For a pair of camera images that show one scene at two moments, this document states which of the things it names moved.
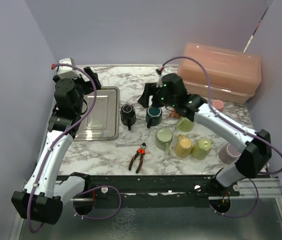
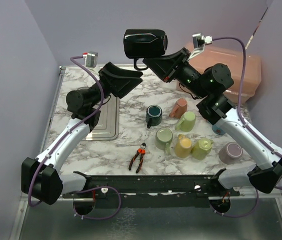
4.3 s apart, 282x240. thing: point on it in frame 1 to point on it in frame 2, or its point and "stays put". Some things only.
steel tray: x=103 y=123 stays put
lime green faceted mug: x=200 y=149 stays put
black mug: x=128 y=115 to x=142 y=43
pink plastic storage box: x=234 y=76 stays put
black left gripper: x=88 y=88 to x=120 y=87
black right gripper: x=149 y=90 to x=165 y=66
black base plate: x=154 y=191 stays put
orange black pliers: x=141 y=151 stays put
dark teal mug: x=153 y=116 stays put
